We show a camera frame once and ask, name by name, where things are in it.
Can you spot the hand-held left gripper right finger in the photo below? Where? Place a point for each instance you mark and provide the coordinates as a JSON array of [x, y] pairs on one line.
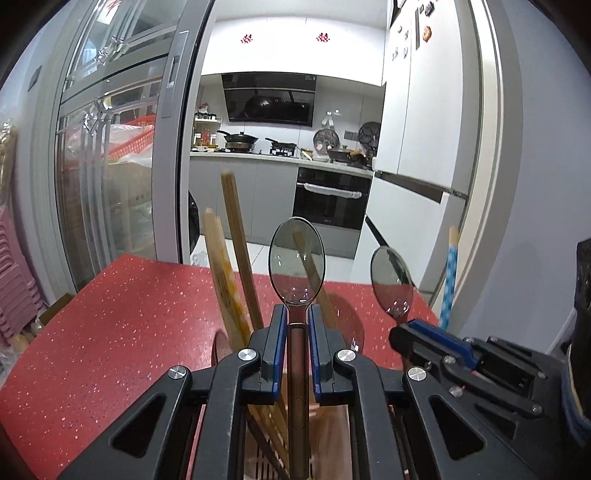
[[314, 355]]

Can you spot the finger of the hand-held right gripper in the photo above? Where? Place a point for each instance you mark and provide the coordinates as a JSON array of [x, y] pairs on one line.
[[489, 392], [443, 344]]

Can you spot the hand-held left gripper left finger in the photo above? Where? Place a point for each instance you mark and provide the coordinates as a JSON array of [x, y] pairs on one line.
[[278, 355]]

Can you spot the beige utensil holder grey base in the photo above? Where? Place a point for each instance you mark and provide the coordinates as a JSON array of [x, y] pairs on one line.
[[328, 438]]

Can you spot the metal spoon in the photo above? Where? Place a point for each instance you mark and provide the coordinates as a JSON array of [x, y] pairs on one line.
[[295, 258]]

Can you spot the blue patterned chopstick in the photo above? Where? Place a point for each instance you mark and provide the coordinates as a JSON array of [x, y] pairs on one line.
[[450, 277]]

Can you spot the black built-in oven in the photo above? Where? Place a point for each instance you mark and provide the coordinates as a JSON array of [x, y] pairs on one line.
[[332, 203]]

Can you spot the grey kitchen counter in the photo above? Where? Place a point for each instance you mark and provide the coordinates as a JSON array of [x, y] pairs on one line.
[[240, 203]]

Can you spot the dark pan with food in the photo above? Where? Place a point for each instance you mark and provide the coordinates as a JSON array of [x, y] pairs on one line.
[[348, 154]]

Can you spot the white refrigerator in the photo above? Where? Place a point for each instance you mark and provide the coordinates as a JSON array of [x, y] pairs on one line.
[[429, 138]]

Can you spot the black frying pan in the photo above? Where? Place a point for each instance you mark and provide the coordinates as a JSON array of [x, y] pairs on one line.
[[282, 145]]

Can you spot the round metal strainer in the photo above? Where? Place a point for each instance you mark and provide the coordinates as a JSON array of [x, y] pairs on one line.
[[326, 140]]

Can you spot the black wok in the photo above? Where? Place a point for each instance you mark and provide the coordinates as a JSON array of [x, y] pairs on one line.
[[240, 139]]

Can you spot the round black strainer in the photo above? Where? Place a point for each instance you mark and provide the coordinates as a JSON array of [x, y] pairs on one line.
[[370, 134]]

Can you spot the cardboard box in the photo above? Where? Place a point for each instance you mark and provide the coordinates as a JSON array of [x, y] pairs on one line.
[[53, 314]]

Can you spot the spice rack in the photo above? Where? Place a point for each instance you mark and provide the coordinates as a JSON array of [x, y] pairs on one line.
[[206, 131]]

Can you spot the glass sliding door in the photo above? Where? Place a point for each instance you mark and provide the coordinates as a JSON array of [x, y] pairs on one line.
[[134, 161]]

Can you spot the black range hood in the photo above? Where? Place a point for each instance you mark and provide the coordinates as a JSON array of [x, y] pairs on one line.
[[270, 101]]

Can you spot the red basket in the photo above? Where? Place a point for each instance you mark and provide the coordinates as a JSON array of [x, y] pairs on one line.
[[124, 143]]

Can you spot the stack of pink stools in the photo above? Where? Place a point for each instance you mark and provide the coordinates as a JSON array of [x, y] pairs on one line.
[[18, 286]]

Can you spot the round fridge magnet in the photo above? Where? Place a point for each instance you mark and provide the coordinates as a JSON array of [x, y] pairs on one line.
[[426, 33]]

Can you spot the red wall decoration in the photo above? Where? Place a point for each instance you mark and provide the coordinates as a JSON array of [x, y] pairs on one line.
[[323, 37], [247, 38]]

